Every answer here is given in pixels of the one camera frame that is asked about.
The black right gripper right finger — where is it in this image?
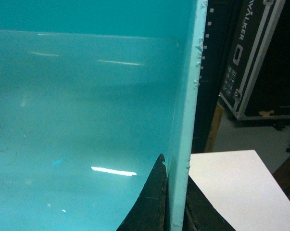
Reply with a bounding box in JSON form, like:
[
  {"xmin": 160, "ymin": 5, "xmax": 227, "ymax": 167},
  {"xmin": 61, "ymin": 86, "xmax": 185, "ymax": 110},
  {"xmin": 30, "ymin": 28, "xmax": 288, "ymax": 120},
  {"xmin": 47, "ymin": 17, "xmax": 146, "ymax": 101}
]
[{"xmin": 184, "ymin": 177, "xmax": 234, "ymax": 231}]

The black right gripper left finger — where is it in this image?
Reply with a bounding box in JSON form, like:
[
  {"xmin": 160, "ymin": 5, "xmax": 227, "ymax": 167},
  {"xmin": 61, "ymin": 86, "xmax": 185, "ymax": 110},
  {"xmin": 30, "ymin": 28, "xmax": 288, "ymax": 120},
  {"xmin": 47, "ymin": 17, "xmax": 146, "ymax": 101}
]
[{"xmin": 117, "ymin": 154, "xmax": 167, "ymax": 231}]

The teal plastic bin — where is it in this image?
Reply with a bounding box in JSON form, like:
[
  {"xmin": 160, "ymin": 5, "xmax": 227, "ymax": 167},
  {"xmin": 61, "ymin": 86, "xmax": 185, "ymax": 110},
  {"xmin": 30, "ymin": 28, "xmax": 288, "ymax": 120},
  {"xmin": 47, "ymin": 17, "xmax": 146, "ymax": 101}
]
[{"xmin": 0, "ymin": 0, "xmax": 208, "ymax": 231}]

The black flight case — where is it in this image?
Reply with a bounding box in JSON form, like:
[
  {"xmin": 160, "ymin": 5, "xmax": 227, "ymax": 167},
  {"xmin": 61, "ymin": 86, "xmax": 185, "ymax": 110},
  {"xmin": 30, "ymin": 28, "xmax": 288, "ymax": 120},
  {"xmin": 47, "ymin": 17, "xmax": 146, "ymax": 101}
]
[{"xmin": 220, "ymin": 0, "xmax": 290, "ymax": 121}]

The black perforated panel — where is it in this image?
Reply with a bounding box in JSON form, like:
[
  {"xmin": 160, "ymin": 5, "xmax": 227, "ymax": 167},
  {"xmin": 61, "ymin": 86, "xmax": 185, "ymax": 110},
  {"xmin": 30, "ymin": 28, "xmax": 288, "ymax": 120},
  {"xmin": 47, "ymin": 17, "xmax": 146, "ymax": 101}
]
[{"xmin": 191, "ymin": 0, "xmax": 243, "ymax": 154}]

